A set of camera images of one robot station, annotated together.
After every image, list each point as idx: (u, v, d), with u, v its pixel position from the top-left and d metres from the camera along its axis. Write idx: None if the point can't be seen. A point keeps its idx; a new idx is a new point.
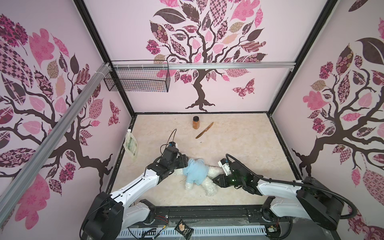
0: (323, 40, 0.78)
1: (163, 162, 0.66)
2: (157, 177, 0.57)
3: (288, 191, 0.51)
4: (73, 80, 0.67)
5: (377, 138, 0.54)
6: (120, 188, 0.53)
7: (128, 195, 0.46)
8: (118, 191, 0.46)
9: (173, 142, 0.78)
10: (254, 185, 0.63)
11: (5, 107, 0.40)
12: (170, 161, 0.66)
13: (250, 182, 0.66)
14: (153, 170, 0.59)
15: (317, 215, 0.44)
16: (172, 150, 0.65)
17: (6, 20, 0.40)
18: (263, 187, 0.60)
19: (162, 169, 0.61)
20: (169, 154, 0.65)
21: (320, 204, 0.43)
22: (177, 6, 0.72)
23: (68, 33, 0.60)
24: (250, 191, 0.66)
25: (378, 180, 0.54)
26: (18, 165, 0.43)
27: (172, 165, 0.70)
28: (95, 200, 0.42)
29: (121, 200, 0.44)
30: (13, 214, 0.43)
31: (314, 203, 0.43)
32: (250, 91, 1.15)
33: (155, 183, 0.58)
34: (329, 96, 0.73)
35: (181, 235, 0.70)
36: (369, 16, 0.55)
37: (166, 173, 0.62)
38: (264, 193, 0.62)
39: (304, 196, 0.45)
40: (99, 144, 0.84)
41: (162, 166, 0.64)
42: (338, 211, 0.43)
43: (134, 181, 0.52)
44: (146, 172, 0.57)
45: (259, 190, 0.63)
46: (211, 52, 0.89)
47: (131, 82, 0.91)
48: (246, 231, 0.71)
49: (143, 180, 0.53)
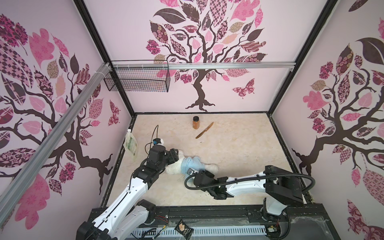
0: (323, 40, 0.78)
1: (151, 164, 0.61)
2: (145, 184, 0.53)
3: (257, 187, 0.50)
4: (73, 80, 0.67)
5: (377, 138, 0.54)
6: (105, 212, 0.44)
7: (114, 218, 0.43)
8: (102, 216, 0.43)
9: (158, 139, 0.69)
10: (223, 191, 0.60)
11: (5, 107, 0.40)
12: (158, 161, 0.61)
13: (219, 189, 0.62)
14: (140, 178, 0.54)
15: (286, 201, 0.46)
16: (157, 150, 0.59)
17: (6, 20, 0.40)
18: (233, 190, 0.58)
19: (150, 172, 0.57)
20: (154, 156, 0.59)
21: (285, 190, 0.45)
22: (177, 6, 0.72)
23: (68, 33, 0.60)
24: (223, 197, 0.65)
25: (378, 180, 0.54)
26: (18, 165, 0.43)
27: (161, 165, 0.65)
28: (80, 230, 0.39)
29: (106, 227, 0.41)
30: (13, 214, 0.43)
31: (281, 192, 0.44)
32: (250, 91, 1.15)
33: (145, 189, 0.54)
34: (329, 96, 0.73)
35: (181, 235, 0.70)
36: (370, 15, 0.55)
37: (156, 175, 0.58)
38: (234, 194, 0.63)
39: (271, 189, 0.45)
40: (99, 144, 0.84)
41: (150, 169, 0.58)
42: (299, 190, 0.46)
43: (119, 197, 0.48)
44: (131, 182, 0.53)
45: (230, 193, 0.61)
46: (211, 52, 0.89)
47: (131, 82, 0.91)
48: (245, 231, 0.71)
49: (129, 193, 0.49)
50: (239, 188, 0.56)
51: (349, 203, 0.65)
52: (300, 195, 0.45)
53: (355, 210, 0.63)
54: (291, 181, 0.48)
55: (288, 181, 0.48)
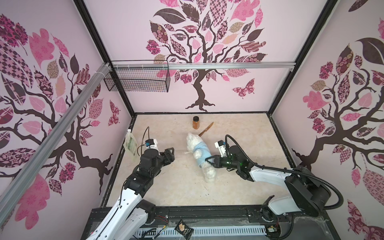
0: (323, 40, 0.78)
1: (143, 172, 0.57)
2: (137, 196, 0.50)
3: (279, 178, 0.52)
4: (73, 80, 0.67)
5: (377, 138, 0.54)
6: (95, 231, 0.42)
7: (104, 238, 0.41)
8: (93, 236, 0.41)
9: (150, 141, 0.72)
10: (248, 171, 0.65)
11: (5, 107, 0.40)
12: (151, 168, 0.57)
13: (244, 168, 0.68)
14: (131, 190, 0.51)
15: (301, 201, 0.45)
16: (149, 157, 0.55)
17: (6, 20, 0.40)
18: (255, 173, 0.62)
19: (143, 180, 0.54)
20: (146, 162, 0.55)
21: (305, 189, 0.45)
22: (177, 6, 0.72)
23: (68, 33, 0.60)
24: (243, 177, 0.68)
25: (378, 180, 0.54)
26: (18, 165, 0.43)
27: (154, 171, 0.60)
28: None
29: None
30: (13, 214, 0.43)
31: (300, 187, 0.45)
32: (250, 91, 1.15)
33: (139, 199, 0.52)
34: (329, 96, 0.73)
35: (181, 236, 0.70)
36: (369, 16, 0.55)
37: (149, 183, 0.54)
38: (256, 179, 0.64)
39: (292, 181, 0.46)
40: (99, 144, 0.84)
41: (142, 176, 0.55)
42: (323, 201, 0.44)
43: (110, 212, 0.46)
44: (121, 194, 0.50)
45: (252, 177, 0.65)
46: (211, 52, 0.90)
47: (131, 82, 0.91)
48: (245, 231, 0.71)
49: (119, 209, 0.46)
50: (262, 174, 0.59)
51: (349, 203, 0.65)
52: (318, 205, 0.43)
53: (355, 210, 0.63)
54: (320, 190, 0.46)
55: (318, 189, 0.46)
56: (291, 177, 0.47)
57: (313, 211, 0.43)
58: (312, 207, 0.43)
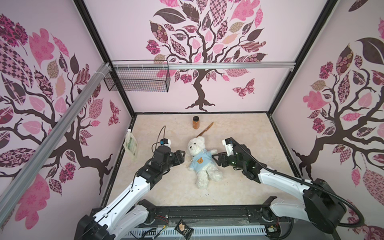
0: (323, 39, 0.79)
1: (154, 165, 0.61)
2: (147, 184, 0.53)
3: (294, 188, 0.49)
4: (73, 80, 0.67)
5: (377, 138, 0.54)
6: (106, 208, 0.44)
7: (114, 215, 0.43)
8: (103, 212, 0.43)
9: (165, 139, 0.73)
10: (255, 172, 0.61)
11: (5, 107, 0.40)
12: (162, 163, 0.61)
13: (252, 169, 0.64)
14: (143, 178, 0.54)
15: (316, 216, 0.44)
16: (162, 152, 0.59)
17: (6, 20, 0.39)
18: (265, 176, 0.58)
19: (154, 172, 0.57)
20: (159, 156, 0.59)
21: (323, 207, 0.42)
22: (177, 6, 0.72)
23: (68, 33, 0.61)
24: (250, 177, 0.64)
25: (378, 180, 0.54)
26: (18, 165, 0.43)
27: (165, 166, 0.64)
28: (80, 223, 0.40)
29: (105, 222, 0.41)
30: (13, 214, 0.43)
31: (318, 204, 0.42)
32: (250, 91, 1.15)
33: (147, 190, 0.54)
34: (329, 96, 0.73)
35: (181, 235, 0.70)
36: (369, 16, 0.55)
37: (159, 176, 0.58)
38: (263, 181, 0.61)
39: (310, 196, 0.43)
40: (99, 144, 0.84)
41: (153, 169, 0.59)
42: (338, 218, 0.42)
43: (121, 194, 0.49)
44: (134, 180, 0.53)
45: (260, 178, 0.61)
46: (211, 52, 0.89)
47: (131, 82, 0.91)
48: (245, 231, 0.71)
49: (131, 192, 0.49)
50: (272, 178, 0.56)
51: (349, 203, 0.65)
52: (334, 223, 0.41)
53: None
54: (337, 206, 0.44)
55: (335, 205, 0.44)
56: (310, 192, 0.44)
57: (327, 227, 0.42)
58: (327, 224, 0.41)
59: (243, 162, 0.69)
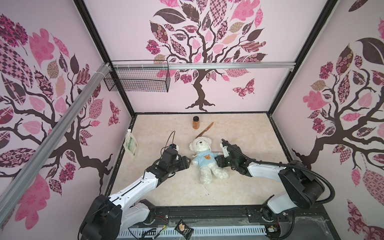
0: (323, 39, 0.79)
1: (162, 164, 0.66)
2: (156, 180, 0.57)
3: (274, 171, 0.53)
4: (73, 80, 0.67)
5: (377, 138, 0.54)
6: (119, 191, 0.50)
7: (127, 198, 0.46)
8: (117, 194, 0.46)
9: (173, 144, 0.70)
10: (246, 167, 0.67)
11: (4, 107, 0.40)
12: (170, 163, 0.67)
13: (243, 164, 0.70)
14: (152, 174, 0.59)
15: (294, 193, 0.47)
16: (171, 153, 0.64)
17: (6, 20, 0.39)
18: (253, 168, 0.64)
19: (161, 171, 0.61)
20: (167, 157, 0.65)
21: (298, 183, 0.46)
22: (177, 6, 0.72)
23: (68, 33, 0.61)
24: (242, 172, 0.69)
25: (378, 180, 0.54)
26: (18, 165, 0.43)
27: (171, 167, 0.69)
28: (95, 202, 0.42)
29: (119, 203, 0.44)
30: (13, 214, 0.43)
31: (292, 181, 0.46)
32: (250, 91, 1.15)
33: (154, 185, 0.58)
34: (329, 96, 0.73)
35: (181, 235, 0.70)
36: (369, 16, 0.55)
37: (165, 176, 0.62)
38: (253, 174, 0.65)
39: (286, 174, 0.47)
40: (99, 144, 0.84)
41: (161, 168, 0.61)
42: (315, 194, 0.45)
43: (132, 183, 0.52)
44: (145, 174, 0.57)
45: (250, 172, 0.66)
46: (211, 52, 0.89)
47: (131, 82, 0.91)
48: (245, 231, 0.71)
49: (142, 182, 0.53)
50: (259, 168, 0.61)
51: (349, 203, 0.65)
52: (310, 198, 0.44)
53: (355, 210, 0.63)
54: (313, 183, 0.47)
55: (311, 183, 0.47)
56: (285, 171, 0.49)
57: (305, 204, 0.45)
58: (304, 199, 0.44)
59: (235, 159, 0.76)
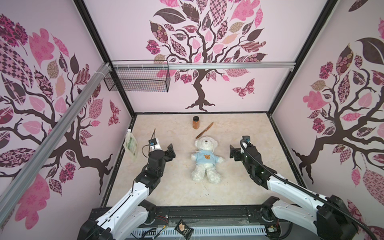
0: (323, 40, 0.78)
1: (151, 171, 0.63)
2: (146, 189, 0.55)
3: (305, 201, 0.47)
4: (73, 80, 0.67)
5: (377, 138, 0.54)
6: (107, 212, 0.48)
7: (116, 218, 0.45)
8: (105, 216, 0.44)
9: (154, 140, 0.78)
10: (263, 178, 0.60)
11: (5, 107, 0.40)
12: (158, 168, 0.63)
13: (260, 174, 0.62)
14: (142, 183, 0.57)
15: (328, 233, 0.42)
16: (156, 159, 0.59)
17: (6, 20, 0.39)
18: (274, 184, 0.57)
19: (152, 178, 0.59)
20: (154, 163, 0.59)
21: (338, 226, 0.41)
22: (177, 6, 0.72)
23: (68, 33, 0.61)
24: (258, 182, 0.62)
25: (378, 180, 0.54)
26: (18, 165, 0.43)
27: (161, 170, 0.64)
28: (82, 228, 0.40)
29: (109, 226, 0.42)
30: (13, 214, 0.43)
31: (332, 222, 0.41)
32: (250, 91, 1.15)
33: (147, 194, 0.57)
34: (329, 96, 0.73)
35: (181, 235, 0.70)
36: (370, 16, 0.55)
37: (157, 181, 0.61)
38: (271, 188, 0.59)
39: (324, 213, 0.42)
40: (99, 144, 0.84)
41: (151, 175, 0.61)
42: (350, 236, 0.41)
43: (121, 199, 0.50)
44: (134, 186, 0.55)
45: (268, 185, 0.60)
46: (211, 52, 0.89)
47: (131, 82, 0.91)
48: (245, 231, 0.71)
49: (131, 197, 0.51)
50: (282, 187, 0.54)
51: (349, 203, 0.65)
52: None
53: (355, 210, 0.63)
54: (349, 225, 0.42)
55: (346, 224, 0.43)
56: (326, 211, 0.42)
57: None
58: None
59: (252, 166, 0.66)
